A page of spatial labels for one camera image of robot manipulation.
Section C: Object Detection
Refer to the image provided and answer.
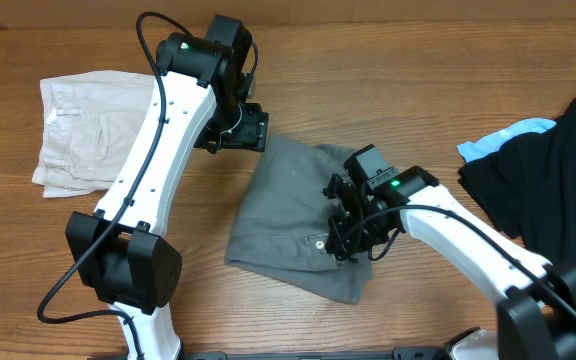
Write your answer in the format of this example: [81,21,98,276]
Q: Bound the grey shorts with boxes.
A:
[224,134,372,304]

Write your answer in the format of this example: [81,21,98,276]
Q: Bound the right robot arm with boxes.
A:
[322,145,576,360]

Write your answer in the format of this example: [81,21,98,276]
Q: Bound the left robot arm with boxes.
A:
[65,15,268,359]

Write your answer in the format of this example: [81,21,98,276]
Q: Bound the folded beige shorts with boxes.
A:
[32,70,155,198]

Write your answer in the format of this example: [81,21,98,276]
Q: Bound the light blue garment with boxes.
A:
[456,118,557,163]

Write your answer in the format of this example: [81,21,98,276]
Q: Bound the black garment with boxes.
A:
[459,98,576,264]

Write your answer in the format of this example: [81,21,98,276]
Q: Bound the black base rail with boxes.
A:
[87,327,499,360]

